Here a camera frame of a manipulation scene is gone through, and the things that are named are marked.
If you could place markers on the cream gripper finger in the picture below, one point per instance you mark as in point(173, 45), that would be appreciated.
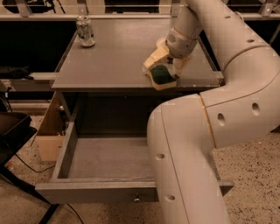
point(178, 65)
point(160, 55)

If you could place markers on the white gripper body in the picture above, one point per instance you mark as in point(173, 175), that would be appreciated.
point(181, 44)

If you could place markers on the green and yellow sponge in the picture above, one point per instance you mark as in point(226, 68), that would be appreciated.
point(160, 78)

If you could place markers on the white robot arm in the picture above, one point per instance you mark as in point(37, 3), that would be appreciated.
point(248, 104)

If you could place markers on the grey open top drawer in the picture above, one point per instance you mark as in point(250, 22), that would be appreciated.
point(102, 157)

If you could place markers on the metal drawer knob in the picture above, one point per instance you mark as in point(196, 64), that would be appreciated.
point(136, 200)

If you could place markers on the white bowl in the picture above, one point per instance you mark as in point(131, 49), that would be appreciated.
point(160, 44)

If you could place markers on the grey wooden cabinet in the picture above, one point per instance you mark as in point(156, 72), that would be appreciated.
point(108, 79)

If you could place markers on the crushed silver can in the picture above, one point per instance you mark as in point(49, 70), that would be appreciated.
point(85, 31)

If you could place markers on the cardboard box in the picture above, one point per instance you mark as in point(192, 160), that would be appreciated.
point(51, 132)

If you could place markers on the black chair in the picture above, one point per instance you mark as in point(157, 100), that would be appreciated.
point(15, 132)

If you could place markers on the metal frame rail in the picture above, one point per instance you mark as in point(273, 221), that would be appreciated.
point(41, 82)

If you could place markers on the black object on rail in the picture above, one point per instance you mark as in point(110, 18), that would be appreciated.
point(15, 72)

